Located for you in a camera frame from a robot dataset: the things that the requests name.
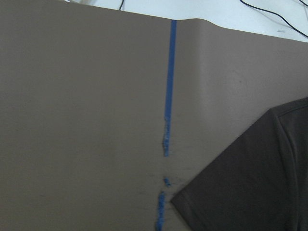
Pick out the dark brown t-shirt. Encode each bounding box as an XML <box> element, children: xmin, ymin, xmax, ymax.
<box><xmin>171</xmin><ymin>98</ymin><xmax>308</xmax><ymax>231</ymax></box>

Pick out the brown paper table cover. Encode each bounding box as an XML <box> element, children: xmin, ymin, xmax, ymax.
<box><xmin>0</xmin><ymin>0</ymin><xmax>308</xmax><ymax>231</ymax></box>

